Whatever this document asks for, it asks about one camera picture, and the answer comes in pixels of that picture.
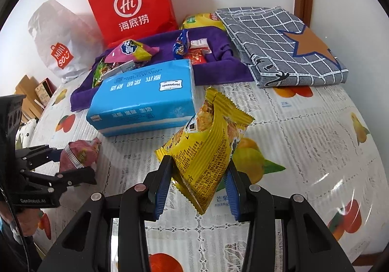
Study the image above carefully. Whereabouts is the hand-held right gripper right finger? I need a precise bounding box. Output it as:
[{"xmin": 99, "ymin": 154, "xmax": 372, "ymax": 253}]
[{"xmin": 223, "ymin": 161, "xmax": 356, "ymax": 272}]

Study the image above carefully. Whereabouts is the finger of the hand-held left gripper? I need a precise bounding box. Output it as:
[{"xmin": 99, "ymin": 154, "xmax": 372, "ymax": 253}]
[
  {"xmin": 21, "ymin": 166, "xmax": 98, "ymax": 190},
  {"xmin": 15, "ymin": 144, "xmax": 66, "ymax": 169}
]

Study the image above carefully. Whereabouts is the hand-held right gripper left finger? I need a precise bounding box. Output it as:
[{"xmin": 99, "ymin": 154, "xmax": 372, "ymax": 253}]
[{"xmin": 36, "ymin": 155, "xmax": 174, "ymax": 272}]

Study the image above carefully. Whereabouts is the pink bun snack packet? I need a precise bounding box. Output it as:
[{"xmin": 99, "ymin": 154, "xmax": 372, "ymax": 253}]
[{"xmin": 59, "ymin": 137, "xmax": 102, "ymax": 173}]

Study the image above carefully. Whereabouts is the green snack packet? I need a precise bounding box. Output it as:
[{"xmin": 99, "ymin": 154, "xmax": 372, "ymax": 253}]
[{"xmin": 92, "ymin": 59, "xmax": 114, "ymax": 88}]

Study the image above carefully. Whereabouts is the pink and yellow snack packet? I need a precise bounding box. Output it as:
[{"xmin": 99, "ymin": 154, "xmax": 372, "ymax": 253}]
[{"xmin": 104, "ymin": 39, "xmax": 159, "ymax": 64}]

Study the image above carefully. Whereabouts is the red snack packet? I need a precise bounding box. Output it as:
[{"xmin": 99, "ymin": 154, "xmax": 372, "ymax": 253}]
[{"xmin": 184, "ymin": 48, "xmax": 208, "ymax": 65}]

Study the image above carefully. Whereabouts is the dark blue snack packet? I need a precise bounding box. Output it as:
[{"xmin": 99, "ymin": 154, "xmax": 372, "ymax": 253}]
[{"xmin": 173, "ymin": 29, "xmax": 190, "ymax": 58}]

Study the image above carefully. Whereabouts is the pale pink white snack packet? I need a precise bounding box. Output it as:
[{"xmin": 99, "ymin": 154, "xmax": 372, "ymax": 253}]
[{"xmin": 189, "ymin": 38, "xmax": 212, "ymax": 54}]

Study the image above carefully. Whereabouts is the person's left hand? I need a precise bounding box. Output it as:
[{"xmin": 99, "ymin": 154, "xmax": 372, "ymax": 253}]
[{"xmin": 9, "ymin": 207, "xmax": 44, "ymax": 237}]

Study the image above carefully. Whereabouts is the white floral cloth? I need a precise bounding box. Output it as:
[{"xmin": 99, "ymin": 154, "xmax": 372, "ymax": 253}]
[{"xmin": 15, "ymin": 118, "xmax": 38, "ymax": 148}]

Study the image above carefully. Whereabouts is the wooden headboard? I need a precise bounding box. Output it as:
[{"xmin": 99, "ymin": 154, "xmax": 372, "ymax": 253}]
[{"xmin": 15, "ymin": 75, "xmax": 44, "ymax": 120}]

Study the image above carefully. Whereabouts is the small patterned box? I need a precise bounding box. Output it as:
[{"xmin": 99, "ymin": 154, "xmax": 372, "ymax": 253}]
[{"xmin": 34, "ymin": 78, "xmax": 58, "ymax": 108}]

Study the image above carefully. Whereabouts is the white plastic bag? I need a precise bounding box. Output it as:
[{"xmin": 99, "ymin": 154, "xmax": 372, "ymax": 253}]
[{"xmin": 28, "ymin": 0, "xmax": 104, "ymax": 83}]

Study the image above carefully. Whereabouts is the blue tissue pack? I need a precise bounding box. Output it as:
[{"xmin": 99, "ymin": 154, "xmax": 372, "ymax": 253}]
[{"xmin": 86, "ymin": 59, "xmax": 196, "ymax": 138}]

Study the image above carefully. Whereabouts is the purple towel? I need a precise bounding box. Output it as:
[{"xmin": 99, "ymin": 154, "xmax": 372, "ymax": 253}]
[{"xmin": 71, "ymin": 26, "xmax": 254, "ymax": 112}]

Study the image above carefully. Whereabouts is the grey checked star cloth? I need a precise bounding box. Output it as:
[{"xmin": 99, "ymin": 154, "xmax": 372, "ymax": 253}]
[{"xmin": 215, "ymin": 6, "xmax": 349, "ymax": 88}]

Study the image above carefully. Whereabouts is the red paper bag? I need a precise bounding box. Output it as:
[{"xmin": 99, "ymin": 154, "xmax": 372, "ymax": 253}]
[{"xmin": 84, "ymin": 0, "xmax": 179, "ymax": 47}]

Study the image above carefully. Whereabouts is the large yellow snack bag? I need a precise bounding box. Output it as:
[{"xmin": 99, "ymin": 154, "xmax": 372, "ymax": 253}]
[{"xmin": 179, "ymin": 13, "xmax": 227, "ymax": 32}]

